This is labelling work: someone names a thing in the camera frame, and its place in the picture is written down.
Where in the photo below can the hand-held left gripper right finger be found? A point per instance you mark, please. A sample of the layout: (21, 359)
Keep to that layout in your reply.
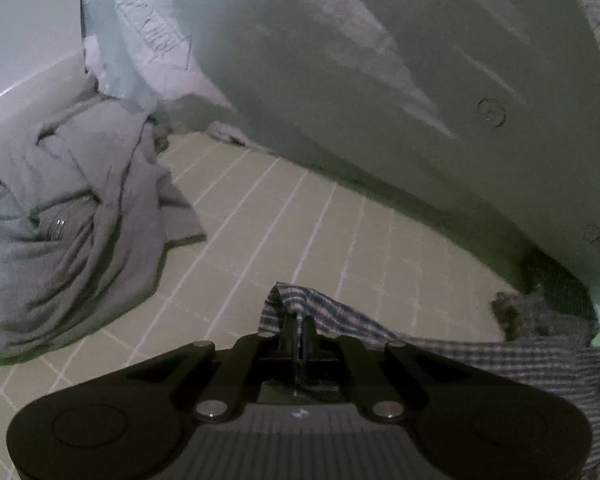
(309, 332)

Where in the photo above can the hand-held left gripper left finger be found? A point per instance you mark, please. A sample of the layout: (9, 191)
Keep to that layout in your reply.
(289, 332)

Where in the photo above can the blue checkered shirt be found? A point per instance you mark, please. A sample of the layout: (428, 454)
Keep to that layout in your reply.
(480, 355)

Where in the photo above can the grey garment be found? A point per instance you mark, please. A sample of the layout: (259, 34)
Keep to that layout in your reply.
(80, 240)

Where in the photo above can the pale carrot print quilt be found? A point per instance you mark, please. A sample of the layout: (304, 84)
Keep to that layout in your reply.
(380, 70)

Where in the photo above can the white board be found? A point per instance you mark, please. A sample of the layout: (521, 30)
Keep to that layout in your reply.
(25, 35)

